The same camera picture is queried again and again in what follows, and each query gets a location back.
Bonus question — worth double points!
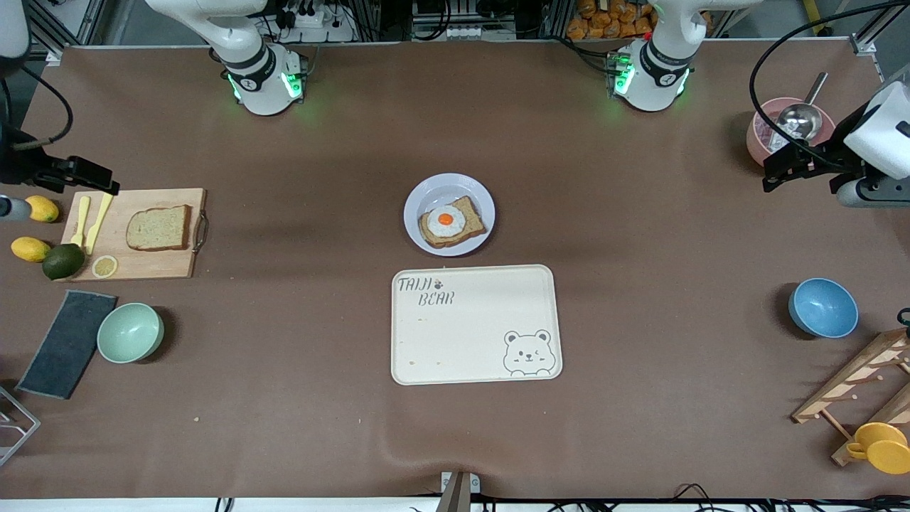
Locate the pale wholegrain bread slice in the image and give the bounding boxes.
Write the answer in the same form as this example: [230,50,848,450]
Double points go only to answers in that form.
[126,205,193,251]

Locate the toasted brown bread slice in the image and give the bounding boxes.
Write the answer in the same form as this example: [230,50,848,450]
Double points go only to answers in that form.
[418,196,488,249]

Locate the fried egg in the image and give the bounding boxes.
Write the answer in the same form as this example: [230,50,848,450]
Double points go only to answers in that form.
[427,205,466,239]

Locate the pale blue round plate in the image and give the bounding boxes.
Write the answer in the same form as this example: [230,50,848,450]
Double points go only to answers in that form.
[403,173,496,257]

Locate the yellow plastic fork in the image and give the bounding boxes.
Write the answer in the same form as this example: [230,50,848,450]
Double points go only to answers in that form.
[70,196,92,248]

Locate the clear ice cubes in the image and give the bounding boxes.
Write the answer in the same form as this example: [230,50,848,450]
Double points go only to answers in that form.
[754,114,791,154]

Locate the metal scoop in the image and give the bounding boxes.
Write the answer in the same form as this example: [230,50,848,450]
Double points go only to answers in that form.
[775,72,829,143]

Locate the yellow plastic knife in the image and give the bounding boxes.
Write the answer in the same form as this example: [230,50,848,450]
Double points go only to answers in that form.
[85,192,114,255]

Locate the pink bowl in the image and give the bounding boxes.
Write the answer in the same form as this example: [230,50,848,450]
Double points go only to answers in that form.
[746,97,837,168]

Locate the yellow lemon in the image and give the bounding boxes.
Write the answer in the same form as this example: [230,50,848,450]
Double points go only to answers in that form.
[11,237,52,263]
[23,196,60,223]

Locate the dark green avocado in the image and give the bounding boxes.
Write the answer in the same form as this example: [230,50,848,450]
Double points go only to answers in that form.
[42,243,86,281]

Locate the wooden cutting board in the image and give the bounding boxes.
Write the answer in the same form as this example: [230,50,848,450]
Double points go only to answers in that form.
[60,188,209,282]

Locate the blue bowl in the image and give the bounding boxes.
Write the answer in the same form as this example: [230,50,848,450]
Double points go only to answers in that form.
[788,277,860,339]

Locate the mint green bowl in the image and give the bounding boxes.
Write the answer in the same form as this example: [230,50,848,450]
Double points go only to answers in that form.
[97,302,165,365]

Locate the dark grey sponge cloth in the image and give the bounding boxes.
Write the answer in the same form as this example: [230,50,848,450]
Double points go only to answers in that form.
[16,289,118,400]

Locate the wooden dish rack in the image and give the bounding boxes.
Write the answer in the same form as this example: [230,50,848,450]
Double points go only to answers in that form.
[791,327,910,468]

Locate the orange bread rolls pile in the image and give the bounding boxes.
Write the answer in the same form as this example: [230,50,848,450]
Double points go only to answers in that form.
[567,0,658,41]

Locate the white power strip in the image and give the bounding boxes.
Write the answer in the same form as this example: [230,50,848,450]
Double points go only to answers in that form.
[274,0,356,43]

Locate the yellow cup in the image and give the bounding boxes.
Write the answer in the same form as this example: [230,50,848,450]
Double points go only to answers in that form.
[845,422,910,475]

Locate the cream tray with bear print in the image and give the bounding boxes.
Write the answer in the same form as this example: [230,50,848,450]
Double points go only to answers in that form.
[390,265,564,386]

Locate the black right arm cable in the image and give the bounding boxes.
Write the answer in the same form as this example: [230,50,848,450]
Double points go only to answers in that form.
[0,64,74,150]

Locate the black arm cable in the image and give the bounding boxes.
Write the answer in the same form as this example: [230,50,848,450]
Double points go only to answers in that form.
[750,0,910,143]
[0,64,74,150]

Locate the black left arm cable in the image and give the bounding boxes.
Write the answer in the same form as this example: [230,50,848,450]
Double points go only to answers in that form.
[750,0,910,143]

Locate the aluminium frame profile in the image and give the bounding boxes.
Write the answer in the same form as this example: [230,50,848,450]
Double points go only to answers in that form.
[850,0,889,79]
[28,0,107,66]

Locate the metal wire rack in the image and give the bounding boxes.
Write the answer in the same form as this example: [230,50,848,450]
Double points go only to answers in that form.
[0,384,41,468]

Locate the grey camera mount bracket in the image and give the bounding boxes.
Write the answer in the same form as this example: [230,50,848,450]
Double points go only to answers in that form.
[435,471,481,512]

